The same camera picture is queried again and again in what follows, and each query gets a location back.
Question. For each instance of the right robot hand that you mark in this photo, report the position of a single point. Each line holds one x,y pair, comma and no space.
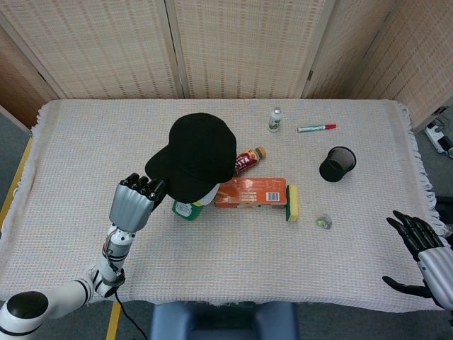
424,248

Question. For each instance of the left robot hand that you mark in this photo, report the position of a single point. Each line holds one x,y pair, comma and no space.
132,205

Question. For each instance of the black baseball cap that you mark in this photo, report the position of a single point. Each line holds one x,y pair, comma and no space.
198,156

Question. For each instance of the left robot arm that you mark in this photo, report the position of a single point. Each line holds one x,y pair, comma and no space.
70,283

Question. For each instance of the white foam mannequin head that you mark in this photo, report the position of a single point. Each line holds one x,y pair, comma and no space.
211,194

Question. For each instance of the green yellow lidded container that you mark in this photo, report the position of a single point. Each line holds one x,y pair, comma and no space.
185,210

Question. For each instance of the crumpled clear wrapper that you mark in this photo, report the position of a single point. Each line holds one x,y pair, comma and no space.
324,221

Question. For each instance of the white power strip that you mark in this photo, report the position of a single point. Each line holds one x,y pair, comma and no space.
439,136

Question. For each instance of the orange cardboard box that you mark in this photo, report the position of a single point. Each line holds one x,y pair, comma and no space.
252,192

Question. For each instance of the black mesh pen holder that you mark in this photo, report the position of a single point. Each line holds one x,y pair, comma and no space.
336,164

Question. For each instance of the Costa coffee bottle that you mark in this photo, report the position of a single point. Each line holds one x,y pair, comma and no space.
249,160

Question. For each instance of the white woven tablecloth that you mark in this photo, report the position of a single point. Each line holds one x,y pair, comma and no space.
247,258

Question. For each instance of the yellow green sponge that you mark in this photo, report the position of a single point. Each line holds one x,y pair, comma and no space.
292,203

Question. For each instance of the red capped marker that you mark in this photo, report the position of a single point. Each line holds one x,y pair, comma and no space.
316,127

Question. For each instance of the small white bottle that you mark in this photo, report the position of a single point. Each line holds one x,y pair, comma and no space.
275,120

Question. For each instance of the woven folding screen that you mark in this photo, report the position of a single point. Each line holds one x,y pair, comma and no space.
226,46

